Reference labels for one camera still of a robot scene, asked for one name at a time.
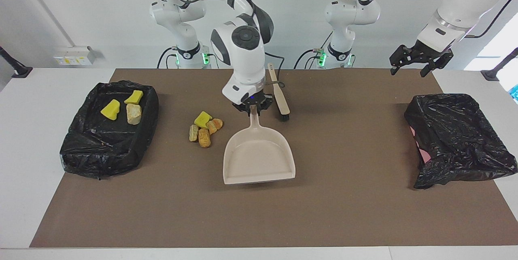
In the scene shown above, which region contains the beige hand brush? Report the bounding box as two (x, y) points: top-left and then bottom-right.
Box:
(268, 63), (291, 122)

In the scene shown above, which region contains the striped toy bread piece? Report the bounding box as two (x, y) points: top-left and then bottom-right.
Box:
(206, 118), (224, 135)
(126, 103), (142, 125)

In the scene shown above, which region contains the beige plastic dustpan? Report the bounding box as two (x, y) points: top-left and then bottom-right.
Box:
(223, 105), (296, 185)

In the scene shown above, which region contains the brown round toy bread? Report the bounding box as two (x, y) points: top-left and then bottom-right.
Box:
(197, 128), (212, 148)

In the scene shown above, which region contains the green and yellow sponge piece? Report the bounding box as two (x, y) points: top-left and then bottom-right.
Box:
(124, 90), (144, 105)

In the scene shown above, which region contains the pink bin with black bag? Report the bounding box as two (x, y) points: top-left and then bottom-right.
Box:
(404, 93), (518, 190)

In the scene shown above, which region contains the rectangular bin with black bag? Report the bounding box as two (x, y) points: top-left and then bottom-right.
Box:
(59, 81), (159, 180)

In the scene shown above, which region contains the brown table mat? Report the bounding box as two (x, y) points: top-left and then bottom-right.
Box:
(29, 68), (518, 248)

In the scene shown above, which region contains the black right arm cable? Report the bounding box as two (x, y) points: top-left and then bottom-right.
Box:
(142, 0), (285, 88)

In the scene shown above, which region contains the black base cable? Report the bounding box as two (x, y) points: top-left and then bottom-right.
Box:
(156, 47), (178, 69)
(293, 33), (333, 70)

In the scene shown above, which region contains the black camera stand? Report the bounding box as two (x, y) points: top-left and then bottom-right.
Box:
(481, 47), (518, 81)
(0, 45), (34, 79)

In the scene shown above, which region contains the white wall socket box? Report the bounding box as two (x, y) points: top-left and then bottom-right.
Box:
(54, 46), (97, 66)

